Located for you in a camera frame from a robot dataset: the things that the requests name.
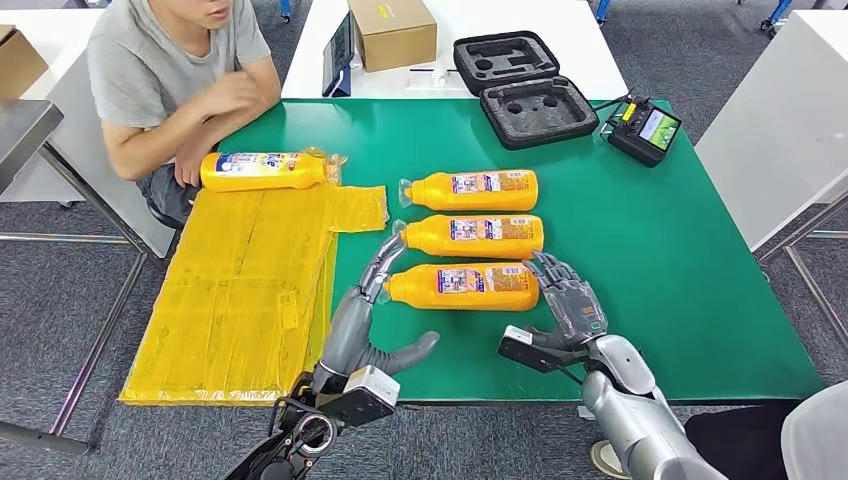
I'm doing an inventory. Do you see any white table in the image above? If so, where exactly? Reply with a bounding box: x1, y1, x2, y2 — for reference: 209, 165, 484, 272
281, 0, 629, 101
0, 7, 177, 260
693, 9, 848, 352

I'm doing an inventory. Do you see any orange detergent bottle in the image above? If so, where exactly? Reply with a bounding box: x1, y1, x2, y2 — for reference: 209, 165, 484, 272
200, 150, 346, 193
398, 170, 539, 212
392, 215, 545, 261
377, 262, 540, 313

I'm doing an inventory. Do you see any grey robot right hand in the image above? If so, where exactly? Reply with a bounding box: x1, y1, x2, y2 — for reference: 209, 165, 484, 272
523, 251, 609, 354

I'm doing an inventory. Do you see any seated person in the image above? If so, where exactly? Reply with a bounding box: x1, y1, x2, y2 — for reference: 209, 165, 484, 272
87, 0, 283, 223

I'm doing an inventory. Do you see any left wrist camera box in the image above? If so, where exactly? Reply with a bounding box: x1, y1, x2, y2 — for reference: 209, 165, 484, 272
316, 365, 401, 429

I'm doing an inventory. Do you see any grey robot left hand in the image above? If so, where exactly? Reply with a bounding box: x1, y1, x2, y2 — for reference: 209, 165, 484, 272
311, 231, 441, 395

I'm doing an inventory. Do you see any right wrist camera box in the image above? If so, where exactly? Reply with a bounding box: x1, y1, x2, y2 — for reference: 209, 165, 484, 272
498, 324, 588, 376

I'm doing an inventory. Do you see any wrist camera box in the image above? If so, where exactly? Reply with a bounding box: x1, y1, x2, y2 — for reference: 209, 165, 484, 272
498, 324, 588, 376
316, 365, 401, 429

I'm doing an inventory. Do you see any blue wheeled frame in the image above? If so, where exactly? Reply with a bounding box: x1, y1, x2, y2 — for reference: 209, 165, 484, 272
735, 0, 796, 34

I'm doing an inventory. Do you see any black foam-lined open case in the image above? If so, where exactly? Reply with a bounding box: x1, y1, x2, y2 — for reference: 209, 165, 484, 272
453, 29, 601, 151

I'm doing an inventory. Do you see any yellow plastic wrapped sheet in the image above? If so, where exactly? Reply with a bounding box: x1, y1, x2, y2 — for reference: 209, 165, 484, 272
119, 146, 391, 407

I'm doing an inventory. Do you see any brown cardboard box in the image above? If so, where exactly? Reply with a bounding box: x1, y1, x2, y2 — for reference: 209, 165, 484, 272
0, 23, 49, 101
347, 0, 439, 73

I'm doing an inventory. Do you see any dark tablet on stand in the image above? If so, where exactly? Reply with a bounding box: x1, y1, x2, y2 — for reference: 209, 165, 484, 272
321, 11, 356, 98

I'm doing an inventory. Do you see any black remote controller with screen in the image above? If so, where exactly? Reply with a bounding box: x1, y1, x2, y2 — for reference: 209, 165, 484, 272
607, 94, 684, 168

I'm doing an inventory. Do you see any grey metal table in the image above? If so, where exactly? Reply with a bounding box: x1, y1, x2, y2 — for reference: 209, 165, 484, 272
0, 97, 157, 458

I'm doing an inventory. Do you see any black stool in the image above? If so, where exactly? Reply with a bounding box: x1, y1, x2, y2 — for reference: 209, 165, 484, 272
146, 197, 188, 232

